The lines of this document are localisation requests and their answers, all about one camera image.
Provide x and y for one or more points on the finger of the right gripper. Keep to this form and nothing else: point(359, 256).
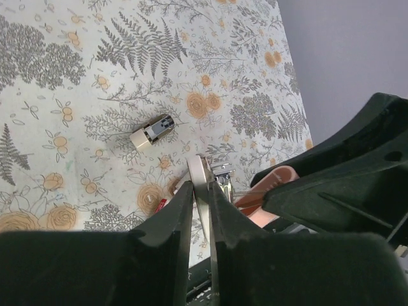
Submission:
point(355, 181)

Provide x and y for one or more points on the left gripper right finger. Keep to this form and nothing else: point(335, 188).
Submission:
point(251, 266)

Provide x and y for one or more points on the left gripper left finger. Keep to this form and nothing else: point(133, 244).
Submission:
point(147, 265)

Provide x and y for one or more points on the white red staple box sleeve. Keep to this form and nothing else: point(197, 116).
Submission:
point(161, 205)

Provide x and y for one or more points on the beige stapler magazine part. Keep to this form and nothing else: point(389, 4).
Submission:
point(152, 132)

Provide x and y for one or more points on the floral table mat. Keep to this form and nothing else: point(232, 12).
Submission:
point(79, 77)

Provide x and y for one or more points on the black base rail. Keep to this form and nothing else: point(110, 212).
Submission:
point(199, 285)

